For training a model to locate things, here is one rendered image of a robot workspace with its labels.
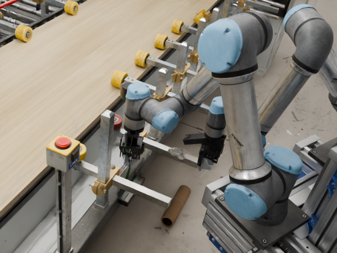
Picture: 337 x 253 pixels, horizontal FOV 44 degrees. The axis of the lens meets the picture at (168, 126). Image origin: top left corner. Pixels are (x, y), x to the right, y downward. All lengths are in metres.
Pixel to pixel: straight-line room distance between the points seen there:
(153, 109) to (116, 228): 1.37
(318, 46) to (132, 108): 0.60
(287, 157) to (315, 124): 2.63
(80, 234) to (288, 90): 0.91
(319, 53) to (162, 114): 0.51
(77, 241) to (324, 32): 1.11
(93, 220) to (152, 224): 0.95
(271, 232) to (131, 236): 1.33
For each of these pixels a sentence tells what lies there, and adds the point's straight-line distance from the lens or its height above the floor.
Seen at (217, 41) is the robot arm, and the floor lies 1.60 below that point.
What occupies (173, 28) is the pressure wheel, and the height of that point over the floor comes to 0.94.
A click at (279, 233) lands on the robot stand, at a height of 1.04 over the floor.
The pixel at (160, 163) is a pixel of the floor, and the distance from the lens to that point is 2.98.
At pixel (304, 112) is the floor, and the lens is 3.97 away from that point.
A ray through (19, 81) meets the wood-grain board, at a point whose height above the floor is 0.90.
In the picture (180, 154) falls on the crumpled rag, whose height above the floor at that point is 0.87.
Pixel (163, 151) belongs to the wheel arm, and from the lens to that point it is 1.78.
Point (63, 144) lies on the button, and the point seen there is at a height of 1.23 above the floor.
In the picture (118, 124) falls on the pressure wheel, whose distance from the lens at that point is 1.81.
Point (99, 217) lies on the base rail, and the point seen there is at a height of 0.70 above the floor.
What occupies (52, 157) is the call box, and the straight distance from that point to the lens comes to 1.22.
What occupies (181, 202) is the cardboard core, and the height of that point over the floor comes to 0.07.
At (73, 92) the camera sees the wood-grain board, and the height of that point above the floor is 0.90.
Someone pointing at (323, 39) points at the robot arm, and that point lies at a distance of 1.37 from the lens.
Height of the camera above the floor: 2.02
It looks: 37 degrees down
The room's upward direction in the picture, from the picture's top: 11 degrees clockwise
